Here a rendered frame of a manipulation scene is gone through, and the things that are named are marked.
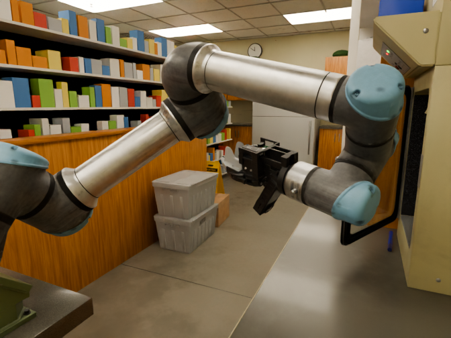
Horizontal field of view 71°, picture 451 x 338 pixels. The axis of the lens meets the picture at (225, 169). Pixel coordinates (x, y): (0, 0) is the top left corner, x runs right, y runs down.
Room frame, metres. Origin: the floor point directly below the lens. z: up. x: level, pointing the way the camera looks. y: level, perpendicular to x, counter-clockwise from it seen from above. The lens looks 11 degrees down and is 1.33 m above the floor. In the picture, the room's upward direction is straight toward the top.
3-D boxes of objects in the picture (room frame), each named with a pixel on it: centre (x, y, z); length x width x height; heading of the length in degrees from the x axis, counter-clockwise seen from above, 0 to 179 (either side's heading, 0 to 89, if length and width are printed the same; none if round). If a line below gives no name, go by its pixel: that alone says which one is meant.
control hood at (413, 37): (0.80, -0.42, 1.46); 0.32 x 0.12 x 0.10; 156
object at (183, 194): (2.98, 0.37, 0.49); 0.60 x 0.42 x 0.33; 156
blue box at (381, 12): (0.90, -0.46, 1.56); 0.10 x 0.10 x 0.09; 66
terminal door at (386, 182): (0.82, -0.40, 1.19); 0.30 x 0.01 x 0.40; 129
